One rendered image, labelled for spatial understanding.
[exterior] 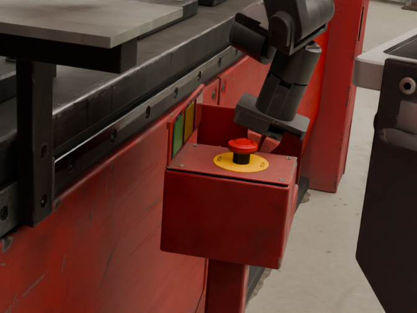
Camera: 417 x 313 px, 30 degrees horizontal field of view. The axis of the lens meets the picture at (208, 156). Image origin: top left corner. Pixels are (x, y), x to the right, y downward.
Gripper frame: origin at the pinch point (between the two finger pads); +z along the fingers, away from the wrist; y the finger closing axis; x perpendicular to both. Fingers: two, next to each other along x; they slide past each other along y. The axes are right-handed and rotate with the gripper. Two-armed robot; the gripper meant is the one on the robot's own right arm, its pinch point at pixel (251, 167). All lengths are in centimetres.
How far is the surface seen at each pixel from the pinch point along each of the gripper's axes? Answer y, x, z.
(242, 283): -5.2, 8.1, 13.4
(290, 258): -20, -118, 72
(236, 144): 2.6, 11.3, -6.8
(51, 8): 22.5, 34.6, -21.4
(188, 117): 10.3, 6.3, -5.8
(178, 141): 9.8, 11.4, -4.1
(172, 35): 20.5, -19.2, -8.3
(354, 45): -15, -179, 14
